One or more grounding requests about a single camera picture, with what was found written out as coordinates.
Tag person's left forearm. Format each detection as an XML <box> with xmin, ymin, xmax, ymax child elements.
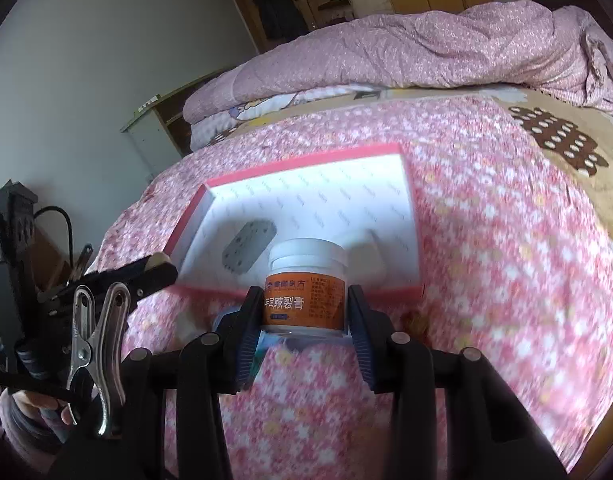
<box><xmin>0</xmin><ymin>390</ymin><xmax>62</xmax><ymax>463</ymax></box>

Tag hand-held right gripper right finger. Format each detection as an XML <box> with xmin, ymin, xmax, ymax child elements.
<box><xmin>347</xmin><ymin>284</ymin><xmax>567</xmax><ymax>480</ymax></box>

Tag dark hanging clothes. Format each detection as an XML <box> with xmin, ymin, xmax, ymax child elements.
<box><xmin>254</xmin><ymin>0</ymin><xmax>310</xmax><ymax>41</ymax></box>

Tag person's left hand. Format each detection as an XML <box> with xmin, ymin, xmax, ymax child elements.
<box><xmin>9</xmin><ymin>389</ymin><xmax>80</xmax><ymax>428</ymax></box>

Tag grey power strip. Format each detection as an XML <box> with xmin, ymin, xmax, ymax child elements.
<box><xmin>221</xmin><ymin>219</ymin><xmax>278</xmax><ymax>276</ymax></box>

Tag dark wooden headboard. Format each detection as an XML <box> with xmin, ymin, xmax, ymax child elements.
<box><xmin>531</xmin><ymin>0</ymin><xmax>595</xmax><ymax>13</ymax></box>

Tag black cable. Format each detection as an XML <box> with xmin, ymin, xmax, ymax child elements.
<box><xmin>32</xmin><ymin>206</ymin><xmax>73</xmax><ymax>261</ymax></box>

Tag white jar with orange label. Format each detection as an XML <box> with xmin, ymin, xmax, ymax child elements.
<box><xmin>262</xmin><ymin>239</ymin><xmax>349</xmax><ymax>338</ymax></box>

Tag pink quilt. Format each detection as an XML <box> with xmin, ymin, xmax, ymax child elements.
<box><xmin>184</xmin><ymin>0</ymin><xmax>613</xmax><ymax>126</ymax></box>

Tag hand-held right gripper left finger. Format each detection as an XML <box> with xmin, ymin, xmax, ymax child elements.
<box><xmin>51</xmin><ymin>285</ymin><xmax>267</xmax><ymax>480</ymax></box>

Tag pink floral bedsheet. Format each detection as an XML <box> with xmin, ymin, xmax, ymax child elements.
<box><xmin>94</xmin><ymin>95</ymin><xmax>613</xmax><ymax>480</ymax></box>

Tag pink-rimmed white tray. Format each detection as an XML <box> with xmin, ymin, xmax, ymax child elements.
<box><xmin>164</xmin><ymin>143</ymin><xmax>427</xmax><ymax>301</ymax></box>

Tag bedside cabinet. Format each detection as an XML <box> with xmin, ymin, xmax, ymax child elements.
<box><xmin>119</xmin><ymin>67</ymin><xmax>230</xmax><ymax>158</ymax></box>

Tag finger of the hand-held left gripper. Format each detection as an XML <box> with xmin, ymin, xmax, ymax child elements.
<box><xmin>84</xmin><ymin>255</ymin><xmax>180</xmax><ymax>307</ymax></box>

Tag metal spring clip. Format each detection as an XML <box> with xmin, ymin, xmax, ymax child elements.
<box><xmin>69</xmin><ymin>244</ymin><xmax>94</xmax><ymax>283</ymax></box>
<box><xmin>66</xmin><ymin>282</ymin><xmax>132</xmax><ymax>438</ymax></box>

